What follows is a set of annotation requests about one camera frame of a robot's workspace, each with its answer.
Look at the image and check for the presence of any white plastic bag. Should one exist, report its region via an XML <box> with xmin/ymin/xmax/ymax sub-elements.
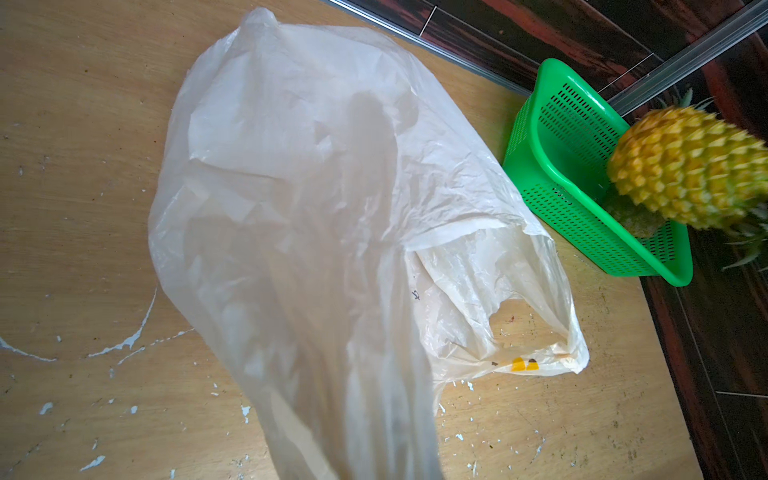
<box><xmin>148</xmin><ymin>8</ymin><xmax>589</xmax><ymax>479</ymax></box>

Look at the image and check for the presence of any green plastic basket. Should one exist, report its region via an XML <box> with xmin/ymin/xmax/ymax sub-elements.
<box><xmin>502</xmin><ymin>59</ymin><xmax>693</xmax><ymax>287</ymax></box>

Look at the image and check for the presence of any yellow pineapple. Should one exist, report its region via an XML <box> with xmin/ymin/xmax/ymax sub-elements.
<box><xmin>602</xmin><ymin>90</ymin><xmax>767</xmax><ymax>265</ymax></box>

